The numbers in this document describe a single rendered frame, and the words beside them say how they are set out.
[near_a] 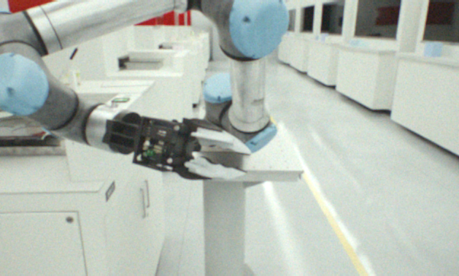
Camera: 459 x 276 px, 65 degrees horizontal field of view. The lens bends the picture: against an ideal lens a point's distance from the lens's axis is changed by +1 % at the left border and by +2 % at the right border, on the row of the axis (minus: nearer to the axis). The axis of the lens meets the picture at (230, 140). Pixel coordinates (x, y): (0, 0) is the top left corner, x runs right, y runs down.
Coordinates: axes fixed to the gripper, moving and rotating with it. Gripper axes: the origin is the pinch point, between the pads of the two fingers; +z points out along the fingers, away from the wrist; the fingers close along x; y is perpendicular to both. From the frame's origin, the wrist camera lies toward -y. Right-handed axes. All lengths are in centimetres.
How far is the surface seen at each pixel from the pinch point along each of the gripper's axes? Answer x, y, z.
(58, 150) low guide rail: -16, -39, -75
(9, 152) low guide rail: -20, -33, -89
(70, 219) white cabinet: -29, -23, -50
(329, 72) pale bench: 144, -683, -82
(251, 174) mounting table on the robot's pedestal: -9, -52, -13
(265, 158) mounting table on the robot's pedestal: -4, -61, -12
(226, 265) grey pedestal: -47, -75, -21
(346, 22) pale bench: 236, -654, -69
